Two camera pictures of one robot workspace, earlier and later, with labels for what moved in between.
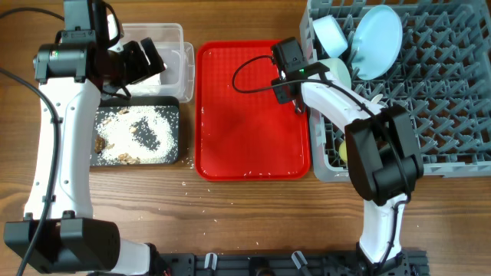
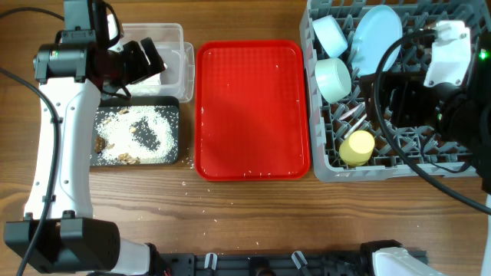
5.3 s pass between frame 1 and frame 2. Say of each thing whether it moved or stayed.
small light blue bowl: stayed
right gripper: moved
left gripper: stayed
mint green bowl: stayed
